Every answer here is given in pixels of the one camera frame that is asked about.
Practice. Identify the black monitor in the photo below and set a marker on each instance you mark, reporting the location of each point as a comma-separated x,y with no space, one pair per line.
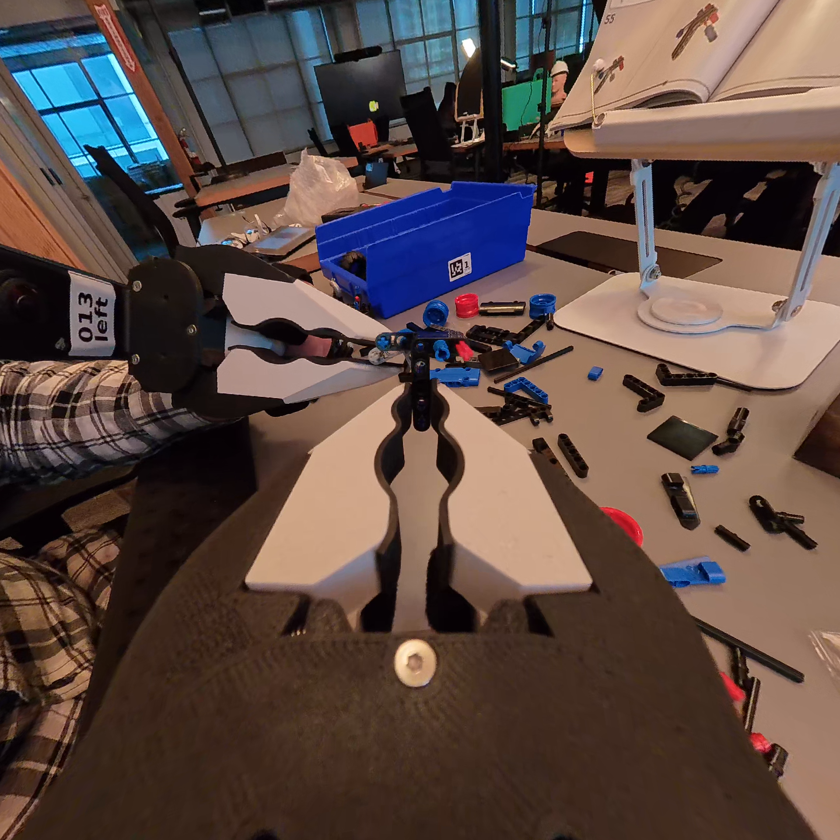
359,85

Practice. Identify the black connector with axle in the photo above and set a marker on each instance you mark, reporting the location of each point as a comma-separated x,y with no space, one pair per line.
778,518

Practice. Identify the green board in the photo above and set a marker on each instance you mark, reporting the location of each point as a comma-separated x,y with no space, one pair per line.
525,98

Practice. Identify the white book stand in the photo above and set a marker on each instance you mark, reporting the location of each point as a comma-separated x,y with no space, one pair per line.
604,308

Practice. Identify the black blue toy brick assembly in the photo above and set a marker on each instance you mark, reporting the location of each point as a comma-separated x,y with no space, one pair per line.
420,400

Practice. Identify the small red toy wheel hub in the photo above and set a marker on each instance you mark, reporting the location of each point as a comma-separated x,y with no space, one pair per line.
466,306

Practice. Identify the black pole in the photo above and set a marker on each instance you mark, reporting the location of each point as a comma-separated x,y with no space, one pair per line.
491,92

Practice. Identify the grey laptop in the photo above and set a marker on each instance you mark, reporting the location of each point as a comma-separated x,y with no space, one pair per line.
282,239

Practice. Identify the person's left hand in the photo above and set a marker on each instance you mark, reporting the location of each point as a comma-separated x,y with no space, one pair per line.
308,346

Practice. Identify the black joined toy beams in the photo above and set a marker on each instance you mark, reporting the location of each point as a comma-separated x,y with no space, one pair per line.
535,410

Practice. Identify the person's left forearm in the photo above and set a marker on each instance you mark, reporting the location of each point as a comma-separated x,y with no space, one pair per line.
98,420

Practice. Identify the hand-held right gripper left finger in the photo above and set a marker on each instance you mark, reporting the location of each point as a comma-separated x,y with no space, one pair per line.
315,525

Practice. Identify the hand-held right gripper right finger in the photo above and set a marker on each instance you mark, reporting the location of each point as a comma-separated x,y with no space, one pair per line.
512,525

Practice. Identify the blue studded toy beam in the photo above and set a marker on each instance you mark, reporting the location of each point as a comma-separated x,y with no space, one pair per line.
456,375

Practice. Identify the blue toy wheel hub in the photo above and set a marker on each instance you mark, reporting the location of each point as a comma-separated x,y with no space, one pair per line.
543,304
435,313

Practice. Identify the open instruction booklet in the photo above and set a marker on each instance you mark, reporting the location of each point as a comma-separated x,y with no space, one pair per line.
656,52

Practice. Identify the blue storage bin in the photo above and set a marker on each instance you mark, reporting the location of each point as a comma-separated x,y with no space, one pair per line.
426,243

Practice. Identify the black toy panel piece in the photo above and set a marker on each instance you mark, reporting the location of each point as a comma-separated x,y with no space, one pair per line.
680,502

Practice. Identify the dark desk mat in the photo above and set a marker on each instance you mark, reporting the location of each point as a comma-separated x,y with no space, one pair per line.
623,253

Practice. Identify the clear plastic bag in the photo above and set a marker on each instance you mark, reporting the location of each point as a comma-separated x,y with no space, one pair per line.
825,646

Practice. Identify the black toy tyre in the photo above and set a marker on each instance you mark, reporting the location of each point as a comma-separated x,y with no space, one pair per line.
354,260

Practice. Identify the black office chair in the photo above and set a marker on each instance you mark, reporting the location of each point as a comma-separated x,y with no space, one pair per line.
131,197

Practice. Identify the wide black studded toy beam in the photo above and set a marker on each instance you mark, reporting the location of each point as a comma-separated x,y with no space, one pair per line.
495,334

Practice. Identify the orange chair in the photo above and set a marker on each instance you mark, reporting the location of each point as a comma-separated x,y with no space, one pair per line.
363,134

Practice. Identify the small black toy pin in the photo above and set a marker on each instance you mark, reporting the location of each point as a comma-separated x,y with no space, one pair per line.
732,538

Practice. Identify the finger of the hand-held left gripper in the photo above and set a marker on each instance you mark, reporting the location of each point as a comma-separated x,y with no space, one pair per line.
275,377
295,302

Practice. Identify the pile of small toy pins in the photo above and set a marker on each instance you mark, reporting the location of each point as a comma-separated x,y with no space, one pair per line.
748,702

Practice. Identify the wooden table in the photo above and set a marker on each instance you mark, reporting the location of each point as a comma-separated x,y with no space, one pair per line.
262,184

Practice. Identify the grey desk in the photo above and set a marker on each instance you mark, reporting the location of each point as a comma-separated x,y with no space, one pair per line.
610,420

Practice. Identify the long black toy beam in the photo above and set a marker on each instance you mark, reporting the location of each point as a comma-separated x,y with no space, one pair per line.
543,449

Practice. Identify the thin black studded beam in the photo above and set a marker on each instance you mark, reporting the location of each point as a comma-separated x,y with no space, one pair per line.
538,326

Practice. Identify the white plastic bag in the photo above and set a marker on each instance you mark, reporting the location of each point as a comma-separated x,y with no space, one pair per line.
318,187

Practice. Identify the person's plaid shirt torso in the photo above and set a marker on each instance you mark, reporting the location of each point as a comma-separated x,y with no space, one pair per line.
39,656

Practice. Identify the blue curved toy panel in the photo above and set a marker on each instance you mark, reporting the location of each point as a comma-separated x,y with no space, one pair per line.
527,352

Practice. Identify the large black flat toy tile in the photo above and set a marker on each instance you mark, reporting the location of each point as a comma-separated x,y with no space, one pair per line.
682,438

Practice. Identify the fire extinguisher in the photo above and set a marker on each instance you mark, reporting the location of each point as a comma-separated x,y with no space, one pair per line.
190,148

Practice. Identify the long black toy axle rod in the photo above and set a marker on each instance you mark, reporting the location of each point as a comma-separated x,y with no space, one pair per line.
748,649

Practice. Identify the large black angled toy beam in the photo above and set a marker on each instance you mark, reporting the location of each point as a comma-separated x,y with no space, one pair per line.
495,413

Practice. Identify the blue flat toy panel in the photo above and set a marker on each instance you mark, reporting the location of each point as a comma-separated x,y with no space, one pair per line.
692,572

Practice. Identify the short black toy beam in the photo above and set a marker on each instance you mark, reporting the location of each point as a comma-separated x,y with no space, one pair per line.
573,455

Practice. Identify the blue angled toy beam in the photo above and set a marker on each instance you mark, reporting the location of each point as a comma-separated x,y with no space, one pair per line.
528,390

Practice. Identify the large red toy wheel hub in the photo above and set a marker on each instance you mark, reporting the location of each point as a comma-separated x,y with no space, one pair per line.
623,525

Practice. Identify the small black flat toy tile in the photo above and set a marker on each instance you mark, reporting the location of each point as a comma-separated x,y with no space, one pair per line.
497,360

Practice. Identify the black glossy toy block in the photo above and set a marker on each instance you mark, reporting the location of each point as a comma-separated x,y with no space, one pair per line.
502,308

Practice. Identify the black toy connector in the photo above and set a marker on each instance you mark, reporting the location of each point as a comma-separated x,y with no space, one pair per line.
736,423

